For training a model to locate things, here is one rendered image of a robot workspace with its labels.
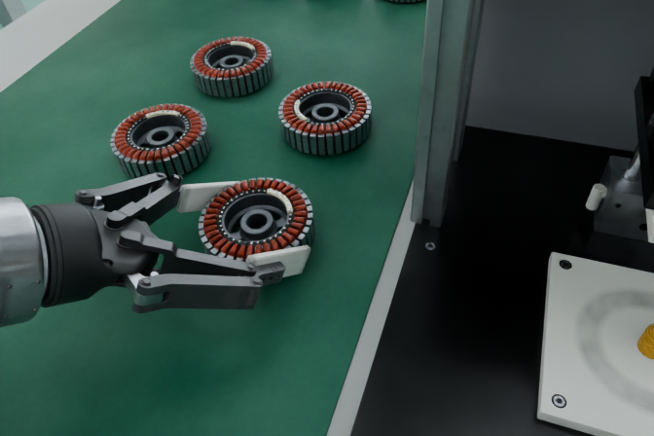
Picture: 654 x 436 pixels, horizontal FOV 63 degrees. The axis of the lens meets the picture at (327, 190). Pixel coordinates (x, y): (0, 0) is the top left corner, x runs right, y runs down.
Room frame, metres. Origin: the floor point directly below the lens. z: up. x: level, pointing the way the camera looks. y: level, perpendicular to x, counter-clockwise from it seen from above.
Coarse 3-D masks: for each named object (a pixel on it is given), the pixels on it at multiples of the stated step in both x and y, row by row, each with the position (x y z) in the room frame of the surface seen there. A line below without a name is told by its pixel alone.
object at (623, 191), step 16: (608, 160) 0.36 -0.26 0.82; (624, 160) 0.35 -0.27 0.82; (608, 176) 0.34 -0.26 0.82; (624, 176) 0.33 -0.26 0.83; (640, 176) 0.33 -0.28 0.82; (608, 192) 0.32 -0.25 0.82; (624, 192) 0.31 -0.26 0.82; (640, 192) 0.31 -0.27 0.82; (608, 208) 0.31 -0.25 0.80; (624, 208) 0.31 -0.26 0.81; (640, 208) 0.30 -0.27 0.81; (608, 224) 0.31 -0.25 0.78; (624, 224) 0.31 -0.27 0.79; (640, 224) 0.30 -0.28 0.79
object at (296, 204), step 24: (240, 192) 0.39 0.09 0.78; (264, 192) 0.39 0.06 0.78; (288, 192) 0.38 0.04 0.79; (216, 216) 0.36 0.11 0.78; (240, 216) 0.38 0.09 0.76; (264, 216) 0.36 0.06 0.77; (288, 216) 0.35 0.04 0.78; (312, 216) 0.35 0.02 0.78; (216, 240) 0.33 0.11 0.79; (240, 240) 0.33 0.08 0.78; (264, 240) 0.32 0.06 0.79; (288, 240) 0.32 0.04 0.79; (312, 240) 0.34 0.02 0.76
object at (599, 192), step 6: (594, 186) 0.33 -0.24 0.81; (600, 186) 0.33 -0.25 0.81; (594, 192) 0.33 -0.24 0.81; (600, 192) 0.32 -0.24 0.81; (588, 198) 0.33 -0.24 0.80; (594, 198) 0.33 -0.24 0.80; (600, 198) 0.32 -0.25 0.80; (588, 204) 0.33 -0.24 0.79; (594, 204) 0.32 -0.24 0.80; (588, 210) 0.33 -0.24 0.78; (594, 210) 0.33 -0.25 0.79
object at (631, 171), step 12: (648, 84) 0.36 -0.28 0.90; (636, 96) 0.36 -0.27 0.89; (648, 96) 0.35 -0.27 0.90; (636, 108) 0.35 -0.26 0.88; (648, 108) 0.33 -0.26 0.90; (636, 120) 0.34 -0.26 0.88; (648, 120) 0.32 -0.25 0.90; (648, 132) 0.30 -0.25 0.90; (648, 144) 0.29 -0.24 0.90; (636, 156) 0.33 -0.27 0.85; (648, 156) 0.28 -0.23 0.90; (636, 168) 0.33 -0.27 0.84; (648, 168) 0.27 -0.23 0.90; (648, 180) 0.26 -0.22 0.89; (648, 192) 0.25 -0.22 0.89; (648, 204) 0.24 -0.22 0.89; (648, 216) 0.24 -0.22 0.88; (648, 228) 0.23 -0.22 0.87; (648, 240) 0.22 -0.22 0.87
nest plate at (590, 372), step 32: (576, 288) 0.25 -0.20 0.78; (608, 288) 0.24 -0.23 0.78; (640, 288) 0.24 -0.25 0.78; (544, 320) 0.22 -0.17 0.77; (576, 320) 0.22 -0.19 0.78; (608, 320) 0.21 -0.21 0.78; (640, 320) 0.21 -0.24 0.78; (544, 352) 0.19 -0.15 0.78; (576, 352) 0.19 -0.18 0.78; (608, 352) 0.19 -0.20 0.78; (640, 352) 0.19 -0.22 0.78; (544, 384) 0.17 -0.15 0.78; (576, 384) 0.16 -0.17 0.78; (608, 384) 0.16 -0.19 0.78; (640, 384) 0.16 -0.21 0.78; (544, 416) 0.15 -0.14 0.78; (576, 416) 0.14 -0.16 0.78; (608, 416) 0.14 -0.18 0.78; (640, 416) 0.14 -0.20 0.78
